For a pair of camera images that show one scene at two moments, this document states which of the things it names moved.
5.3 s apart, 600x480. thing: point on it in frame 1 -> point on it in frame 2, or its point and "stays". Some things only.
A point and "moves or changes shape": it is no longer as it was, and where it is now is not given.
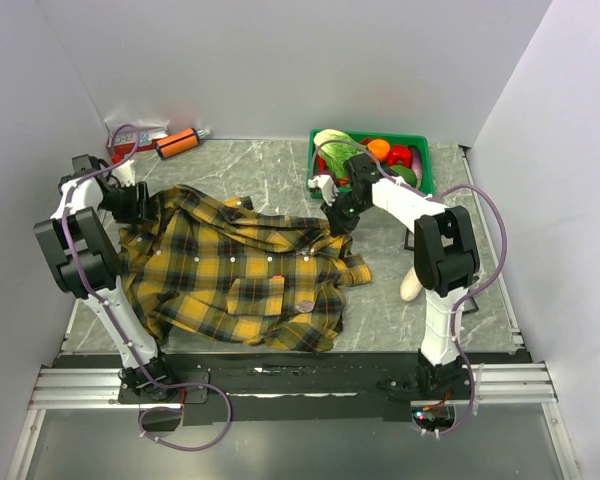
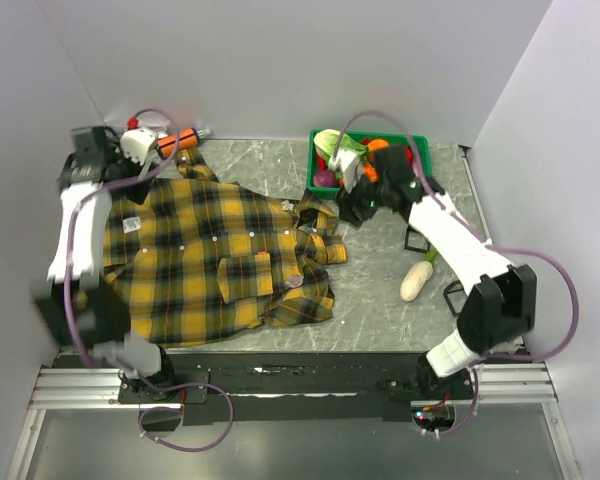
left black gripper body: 124,204 -> 135,192
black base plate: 218,386 stays
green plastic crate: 418,141 stays
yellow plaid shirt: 224,270 moves or changes shape
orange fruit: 379,148 stays
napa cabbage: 336,149 stays
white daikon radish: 410,287 stays
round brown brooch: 305,305 -> 294,280
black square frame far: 406,242 stays
